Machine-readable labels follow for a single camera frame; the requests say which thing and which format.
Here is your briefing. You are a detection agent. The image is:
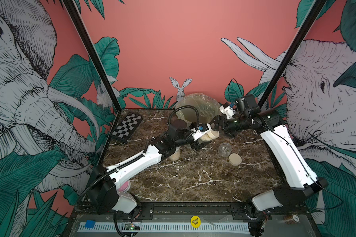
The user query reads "yellow round sticker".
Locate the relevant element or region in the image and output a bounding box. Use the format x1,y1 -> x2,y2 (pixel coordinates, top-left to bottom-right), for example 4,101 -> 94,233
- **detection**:
190,215 -> 201,229

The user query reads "pink round button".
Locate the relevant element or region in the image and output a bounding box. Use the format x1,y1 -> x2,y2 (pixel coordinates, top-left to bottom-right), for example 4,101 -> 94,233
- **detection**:
118,180 -> 131,193

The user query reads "white slotted cable duct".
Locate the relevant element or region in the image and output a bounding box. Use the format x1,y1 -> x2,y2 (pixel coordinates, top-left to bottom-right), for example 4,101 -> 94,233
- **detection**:
77,222 -> 250,234

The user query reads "black white checkerboard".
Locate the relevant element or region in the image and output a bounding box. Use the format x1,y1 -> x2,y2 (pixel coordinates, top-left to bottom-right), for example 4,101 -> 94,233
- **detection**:
111,112 -> 143,142

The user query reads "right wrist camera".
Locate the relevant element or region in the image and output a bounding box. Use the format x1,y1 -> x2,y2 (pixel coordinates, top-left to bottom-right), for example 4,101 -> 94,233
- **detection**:
220,103 -> 235,119

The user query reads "blue tape piece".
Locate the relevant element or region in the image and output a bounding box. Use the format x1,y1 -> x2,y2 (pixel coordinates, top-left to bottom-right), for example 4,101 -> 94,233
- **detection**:
85,220 -> 96,229

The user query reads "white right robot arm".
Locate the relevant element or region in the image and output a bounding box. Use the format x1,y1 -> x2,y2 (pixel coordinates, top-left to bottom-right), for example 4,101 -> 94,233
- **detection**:
213,110 -> 328,212

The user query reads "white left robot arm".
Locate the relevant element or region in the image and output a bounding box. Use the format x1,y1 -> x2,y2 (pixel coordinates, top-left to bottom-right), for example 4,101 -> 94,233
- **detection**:
75,119 -> 212,214

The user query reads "copper wire spool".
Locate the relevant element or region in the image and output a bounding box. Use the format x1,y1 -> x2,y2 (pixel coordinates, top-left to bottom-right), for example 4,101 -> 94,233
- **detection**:
283,214 -> 300,225

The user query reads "jar with patterned lid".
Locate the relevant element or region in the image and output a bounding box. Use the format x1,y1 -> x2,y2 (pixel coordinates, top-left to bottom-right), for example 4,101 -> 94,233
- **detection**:
169,147 -> 181,162

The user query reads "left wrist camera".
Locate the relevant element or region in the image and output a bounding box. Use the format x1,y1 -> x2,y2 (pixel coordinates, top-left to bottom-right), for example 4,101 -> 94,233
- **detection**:
191,123 -> 212,142

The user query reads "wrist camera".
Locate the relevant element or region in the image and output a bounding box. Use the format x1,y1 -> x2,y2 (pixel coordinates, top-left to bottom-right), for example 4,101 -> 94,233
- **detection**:
220,103 -> 235,119
191,123 -> 212,142

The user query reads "small green circuit board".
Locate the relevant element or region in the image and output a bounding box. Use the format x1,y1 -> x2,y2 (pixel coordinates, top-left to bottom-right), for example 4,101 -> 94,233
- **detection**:
124,223 -> 140,231

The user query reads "white bin with green bag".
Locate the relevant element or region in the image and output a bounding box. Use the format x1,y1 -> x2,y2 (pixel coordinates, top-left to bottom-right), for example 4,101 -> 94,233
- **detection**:
176,93 -> 221,124

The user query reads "rice jar with beige lid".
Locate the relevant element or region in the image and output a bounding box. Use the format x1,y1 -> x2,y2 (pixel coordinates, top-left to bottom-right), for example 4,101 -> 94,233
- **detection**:
218,142 -> 232,158

